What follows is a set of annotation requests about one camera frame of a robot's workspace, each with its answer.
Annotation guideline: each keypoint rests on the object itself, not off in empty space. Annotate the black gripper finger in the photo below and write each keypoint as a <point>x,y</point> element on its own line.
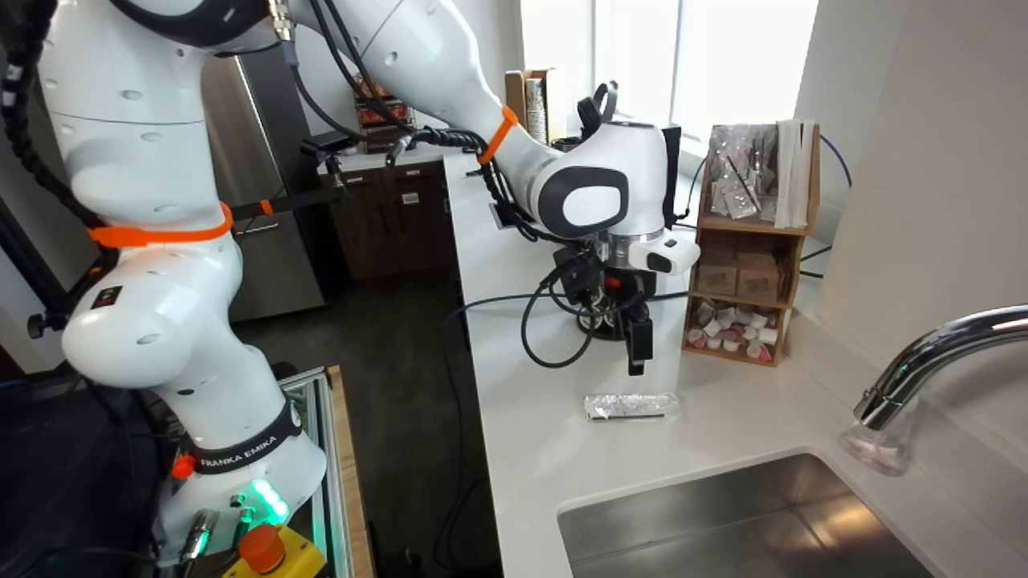
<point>640,341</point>

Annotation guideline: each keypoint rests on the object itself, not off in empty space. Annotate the assorted creamer cups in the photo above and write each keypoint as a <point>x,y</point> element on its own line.
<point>733,328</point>

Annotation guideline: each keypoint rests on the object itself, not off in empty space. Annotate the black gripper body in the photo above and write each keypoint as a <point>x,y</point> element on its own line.
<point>632,282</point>

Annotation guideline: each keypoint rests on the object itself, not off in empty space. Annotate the small black countertop device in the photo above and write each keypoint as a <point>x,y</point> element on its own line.
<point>324,145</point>

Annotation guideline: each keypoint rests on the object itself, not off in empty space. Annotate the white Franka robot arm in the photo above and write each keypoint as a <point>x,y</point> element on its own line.
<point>148,311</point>

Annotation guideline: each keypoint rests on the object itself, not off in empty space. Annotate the wooden cart board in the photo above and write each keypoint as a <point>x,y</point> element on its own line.
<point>352,482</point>

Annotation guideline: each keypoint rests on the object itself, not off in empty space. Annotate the stainless steel appliance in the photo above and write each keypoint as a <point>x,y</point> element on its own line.
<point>266,258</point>

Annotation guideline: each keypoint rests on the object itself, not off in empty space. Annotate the wooden shelf stand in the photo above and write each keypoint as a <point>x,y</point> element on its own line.
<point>798,244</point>

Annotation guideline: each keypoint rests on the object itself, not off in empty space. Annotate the brown cardboard box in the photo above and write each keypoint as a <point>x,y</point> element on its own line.
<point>760,284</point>
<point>715,279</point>

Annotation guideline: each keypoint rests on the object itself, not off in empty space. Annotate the orange snack rack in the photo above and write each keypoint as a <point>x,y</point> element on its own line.
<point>386,109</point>

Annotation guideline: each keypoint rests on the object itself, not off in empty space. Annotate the paper cup dispenser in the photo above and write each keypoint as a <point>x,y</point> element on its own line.
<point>532,106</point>

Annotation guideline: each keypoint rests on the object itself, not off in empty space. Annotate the silver foil bags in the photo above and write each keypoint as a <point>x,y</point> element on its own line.
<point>739,173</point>

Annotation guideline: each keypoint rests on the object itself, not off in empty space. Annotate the chrome faucet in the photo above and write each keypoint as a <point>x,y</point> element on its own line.
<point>931,359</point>

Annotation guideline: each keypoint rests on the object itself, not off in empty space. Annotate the yellow red emergency stop button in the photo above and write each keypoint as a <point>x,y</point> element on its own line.
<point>261,547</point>

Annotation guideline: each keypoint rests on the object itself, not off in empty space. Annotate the stainless steel sink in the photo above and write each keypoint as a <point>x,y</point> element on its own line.
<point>739,525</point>

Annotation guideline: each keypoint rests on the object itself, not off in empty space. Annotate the dark wood cabinet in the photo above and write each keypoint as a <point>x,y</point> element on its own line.
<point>389,227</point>

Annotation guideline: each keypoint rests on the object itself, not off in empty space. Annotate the white box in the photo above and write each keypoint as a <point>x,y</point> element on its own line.
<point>795,173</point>

